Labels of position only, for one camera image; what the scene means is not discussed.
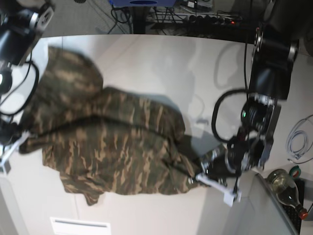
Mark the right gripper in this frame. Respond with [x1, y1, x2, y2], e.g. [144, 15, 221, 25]
[0, 117, 20, 146]

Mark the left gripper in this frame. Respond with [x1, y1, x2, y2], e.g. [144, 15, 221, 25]
[201, 141, 247, 180]

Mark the camouflage t-shirt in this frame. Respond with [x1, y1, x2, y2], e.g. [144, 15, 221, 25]
[19, 47, 204, 206]

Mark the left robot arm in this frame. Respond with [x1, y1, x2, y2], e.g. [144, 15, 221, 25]
[202, 0, 313, 180]

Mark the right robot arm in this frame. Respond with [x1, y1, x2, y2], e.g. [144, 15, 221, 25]
[0, 0, 55, 118]

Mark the clear glass bottle red cap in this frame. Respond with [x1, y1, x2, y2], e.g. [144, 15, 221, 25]
[267, 169, 308, 220]

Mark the green tape roll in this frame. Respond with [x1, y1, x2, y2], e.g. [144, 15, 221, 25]
[289, 165, 301, 179]

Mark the white paper sheet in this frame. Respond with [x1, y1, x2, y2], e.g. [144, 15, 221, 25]
[50, 217, 112, 235]

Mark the black power strip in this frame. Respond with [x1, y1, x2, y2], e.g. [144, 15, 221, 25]
[188, 14, 243, 25]

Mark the blue box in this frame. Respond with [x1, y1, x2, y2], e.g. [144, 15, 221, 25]
[109, 0, 176, 7]

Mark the coiled white cable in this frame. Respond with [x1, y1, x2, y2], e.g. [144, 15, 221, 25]
[286, 116, 313, 164]

